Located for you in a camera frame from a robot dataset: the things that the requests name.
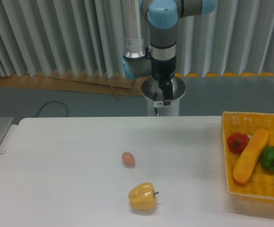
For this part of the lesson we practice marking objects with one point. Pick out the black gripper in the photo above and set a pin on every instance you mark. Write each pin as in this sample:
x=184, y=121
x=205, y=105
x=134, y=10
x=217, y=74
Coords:
x=164, y=70

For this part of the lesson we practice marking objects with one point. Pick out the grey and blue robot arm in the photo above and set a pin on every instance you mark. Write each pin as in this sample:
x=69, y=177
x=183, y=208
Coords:
x=150, y=34

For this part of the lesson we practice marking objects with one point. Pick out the brown egg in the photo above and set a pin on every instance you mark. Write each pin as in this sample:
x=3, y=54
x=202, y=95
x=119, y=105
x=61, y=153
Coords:
x=128, y=159

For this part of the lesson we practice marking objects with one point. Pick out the red bell pepper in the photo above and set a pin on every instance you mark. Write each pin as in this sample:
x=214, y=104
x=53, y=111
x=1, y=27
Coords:
x=237, y=142

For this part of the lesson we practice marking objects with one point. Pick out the grey pleated curtain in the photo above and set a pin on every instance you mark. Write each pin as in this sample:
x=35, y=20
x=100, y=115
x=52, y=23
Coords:
x=41, y=36

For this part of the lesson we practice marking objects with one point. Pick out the brown cardboard sheet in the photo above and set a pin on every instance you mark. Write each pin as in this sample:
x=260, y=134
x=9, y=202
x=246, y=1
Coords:
x=116, y=85

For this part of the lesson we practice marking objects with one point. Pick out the yellow bell pepper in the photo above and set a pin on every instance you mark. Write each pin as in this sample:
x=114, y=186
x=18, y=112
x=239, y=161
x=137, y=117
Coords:
x=143, y=197

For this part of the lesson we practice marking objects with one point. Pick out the green bell pepper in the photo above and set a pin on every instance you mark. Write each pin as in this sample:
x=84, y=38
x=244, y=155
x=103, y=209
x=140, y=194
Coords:
x=267, y=158

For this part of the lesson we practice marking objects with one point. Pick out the yellow woven basket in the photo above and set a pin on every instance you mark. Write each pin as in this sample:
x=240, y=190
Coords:
x=260, y=186

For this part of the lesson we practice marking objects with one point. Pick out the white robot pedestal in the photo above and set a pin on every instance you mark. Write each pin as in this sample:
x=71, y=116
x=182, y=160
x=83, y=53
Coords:
x=156, y=106

